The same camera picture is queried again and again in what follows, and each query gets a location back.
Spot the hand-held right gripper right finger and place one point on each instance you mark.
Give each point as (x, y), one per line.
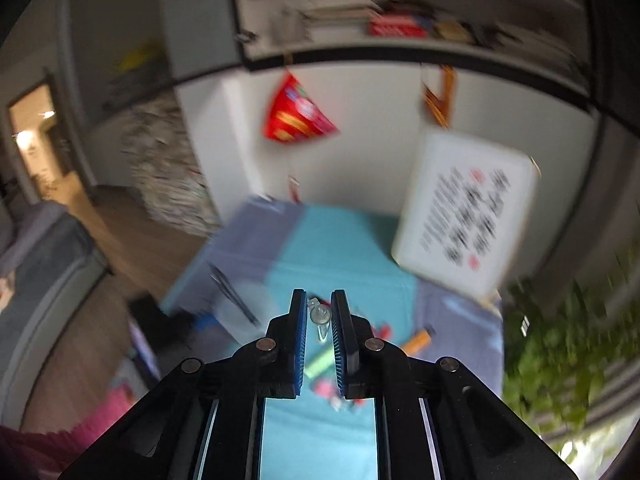
(340, 345)

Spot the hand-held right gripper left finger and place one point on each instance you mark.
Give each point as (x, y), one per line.
(300, 345)

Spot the clear colourless pen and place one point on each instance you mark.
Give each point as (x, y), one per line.
(320, 316)

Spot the orange pen with black tip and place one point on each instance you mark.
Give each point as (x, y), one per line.
(417, 342)

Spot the green highlighter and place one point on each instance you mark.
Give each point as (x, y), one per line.
(320, 365)

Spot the solid red pen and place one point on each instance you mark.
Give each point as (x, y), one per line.
(385, 332)

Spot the pink and green eraser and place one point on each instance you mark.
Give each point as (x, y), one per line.
(325, 390)

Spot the dark object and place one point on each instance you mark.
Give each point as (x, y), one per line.
(155, 315)

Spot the white calligraphy board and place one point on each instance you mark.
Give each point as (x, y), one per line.
(465, 215)

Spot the white bookshelf cabinet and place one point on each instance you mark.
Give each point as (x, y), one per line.
(370, 160)

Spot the pink cloth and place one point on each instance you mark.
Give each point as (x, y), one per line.
(105, 415)

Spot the tall stack of papers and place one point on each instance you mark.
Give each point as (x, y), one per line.
(165, 175)

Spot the green potted plant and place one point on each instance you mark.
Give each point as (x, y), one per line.
(565, 360)

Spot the red pyramid ornament with tassel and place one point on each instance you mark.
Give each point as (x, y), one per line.
(295, 115)

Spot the gold medal with striped ribbon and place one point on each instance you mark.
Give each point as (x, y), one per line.
(440, 102)

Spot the grey sofa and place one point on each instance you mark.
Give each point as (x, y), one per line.
(40, 270)

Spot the pile of shelf books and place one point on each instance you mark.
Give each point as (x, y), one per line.
(395, 22)

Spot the yellow object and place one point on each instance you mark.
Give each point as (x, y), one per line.
(135, 57)

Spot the wooden door frame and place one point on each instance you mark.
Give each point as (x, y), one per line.
(12, 150)

